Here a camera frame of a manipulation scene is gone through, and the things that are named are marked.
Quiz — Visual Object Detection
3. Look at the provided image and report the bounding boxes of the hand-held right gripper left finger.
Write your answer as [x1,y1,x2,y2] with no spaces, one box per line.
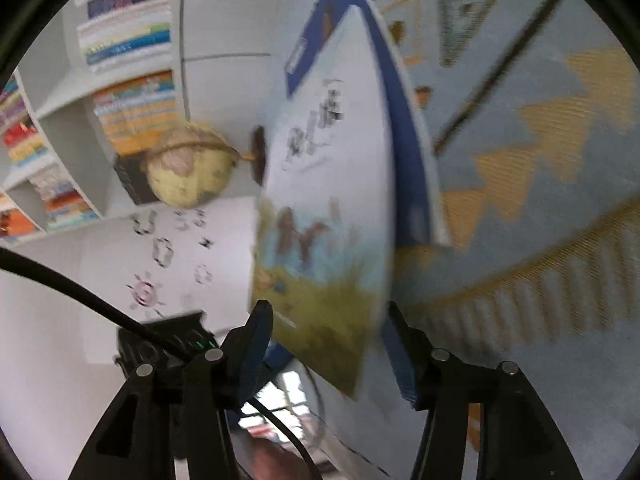
[67,300,275,480]

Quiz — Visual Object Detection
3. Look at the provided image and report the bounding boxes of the row of orange books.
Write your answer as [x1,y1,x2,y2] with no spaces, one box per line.
[92,71,182,157]

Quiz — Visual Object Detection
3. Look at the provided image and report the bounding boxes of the grey flower decals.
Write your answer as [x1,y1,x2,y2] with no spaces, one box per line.
[127,210,214,287]

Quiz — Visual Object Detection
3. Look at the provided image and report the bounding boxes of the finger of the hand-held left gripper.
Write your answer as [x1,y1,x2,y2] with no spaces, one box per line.
[261,341,297,373]

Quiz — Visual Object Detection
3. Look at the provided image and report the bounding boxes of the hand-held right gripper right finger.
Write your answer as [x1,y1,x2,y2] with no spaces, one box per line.
[387,302,583,480]

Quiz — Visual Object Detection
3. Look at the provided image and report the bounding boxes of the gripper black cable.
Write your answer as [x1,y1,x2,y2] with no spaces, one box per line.
[0,247,202,362]
[247,396,322,480]

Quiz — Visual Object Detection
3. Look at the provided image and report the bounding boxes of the white bookshelf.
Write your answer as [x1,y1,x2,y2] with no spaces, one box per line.
[0,0,282,241]

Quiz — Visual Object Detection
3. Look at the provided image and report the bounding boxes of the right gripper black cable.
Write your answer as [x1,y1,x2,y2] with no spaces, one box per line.
[0,247,202,362]

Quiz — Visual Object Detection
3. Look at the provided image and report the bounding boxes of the pale rabbit cover book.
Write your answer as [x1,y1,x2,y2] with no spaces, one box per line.
[249,5,397,402]

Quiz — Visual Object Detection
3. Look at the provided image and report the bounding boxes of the yellow globe on wooden base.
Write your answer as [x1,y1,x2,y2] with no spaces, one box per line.
[141,125,269,210]

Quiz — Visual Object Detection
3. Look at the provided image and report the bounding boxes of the row of white blue books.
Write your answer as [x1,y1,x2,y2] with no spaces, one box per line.
[75,0,174,74]

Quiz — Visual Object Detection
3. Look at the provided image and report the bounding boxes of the blue patterned woven mat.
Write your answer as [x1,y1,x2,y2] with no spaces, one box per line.
[320,0,640,480]

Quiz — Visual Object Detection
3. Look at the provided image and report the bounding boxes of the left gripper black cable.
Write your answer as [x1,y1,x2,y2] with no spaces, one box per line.
[247,396,322,480]

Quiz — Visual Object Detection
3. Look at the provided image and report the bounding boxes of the rows of colourful shelf books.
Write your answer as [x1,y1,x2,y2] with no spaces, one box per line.
[0,77,102,241]

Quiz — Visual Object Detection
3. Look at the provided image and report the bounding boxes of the row of black books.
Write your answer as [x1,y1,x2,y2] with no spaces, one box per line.
[114,152,162,207]

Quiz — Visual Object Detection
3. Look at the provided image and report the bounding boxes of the pink sun wall decal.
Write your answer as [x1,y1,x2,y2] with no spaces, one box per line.
[125,271,167,319]

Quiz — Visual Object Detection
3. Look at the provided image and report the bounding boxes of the person's left hand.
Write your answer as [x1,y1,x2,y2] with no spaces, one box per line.
[247,432,309,480]

